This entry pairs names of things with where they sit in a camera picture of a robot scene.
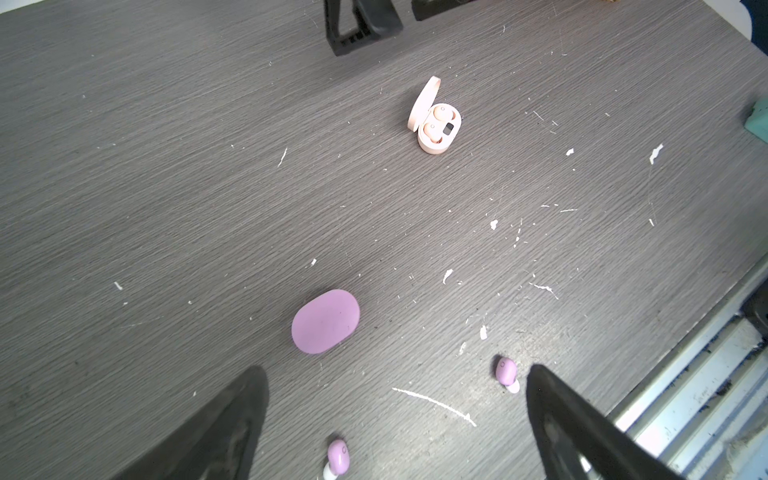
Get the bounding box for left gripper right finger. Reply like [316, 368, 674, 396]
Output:
[526, 364, 679, 480]

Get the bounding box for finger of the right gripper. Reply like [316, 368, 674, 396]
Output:
[411, 0, 473, 21]
[323, 0, 403, 57]

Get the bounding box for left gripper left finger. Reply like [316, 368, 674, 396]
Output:
[115, 365, 269, 479]

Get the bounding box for pink earbud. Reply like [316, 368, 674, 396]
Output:
[423, 123, 442, 144]
[433, 105, 454, 122]

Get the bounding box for purple earbud right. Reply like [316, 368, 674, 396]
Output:
[495, 357, 521, 394]

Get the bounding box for purple earbud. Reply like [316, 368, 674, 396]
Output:
[322, 439, 351, 480]
[495, 357, 521, 394]

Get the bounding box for purple earbud left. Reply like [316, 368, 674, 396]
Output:
[322, 439, 351, 480]

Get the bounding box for teal small box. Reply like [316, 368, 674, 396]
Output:
[744, 96, 768, 143]

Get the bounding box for aluminium front rail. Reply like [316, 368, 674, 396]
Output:
[609, 258, 767, 479]

